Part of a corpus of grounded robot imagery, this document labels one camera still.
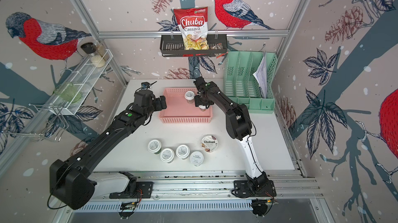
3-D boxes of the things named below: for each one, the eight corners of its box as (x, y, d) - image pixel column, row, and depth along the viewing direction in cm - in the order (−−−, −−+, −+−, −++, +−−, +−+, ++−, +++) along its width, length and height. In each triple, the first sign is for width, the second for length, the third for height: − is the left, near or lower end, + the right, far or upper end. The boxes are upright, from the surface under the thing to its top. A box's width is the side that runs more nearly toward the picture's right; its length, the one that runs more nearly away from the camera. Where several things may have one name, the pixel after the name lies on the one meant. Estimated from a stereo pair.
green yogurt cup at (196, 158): (190, 166, 82) (189, 163, 77) (191, 154, 86) (190, 151, 81) (203, 166, 82) (203, 163, 77) (203, 154, 85) (203, 151, 81)
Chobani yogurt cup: (201, 153, 86) (201, 150, 82) (201, 138, 92) (201, 135, 88) (217, 153, 86) (218, 150, 82) (216, 138, 92) (217, 135, 88)
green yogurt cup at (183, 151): (176, 159, 82) (175, 156, 79) (177, 147, 86) (176, 144, 83) (189, 159, 82) (188, 156, 79) (190, 147, 86) (189, 144, 83)
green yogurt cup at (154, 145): (150, 155, 86) (146, 151, 81) (152, 144, 91) (149, 139, 85) (162, 155, 86) (159, 151, 81) (164, 144, 91) (161, 139, 85)
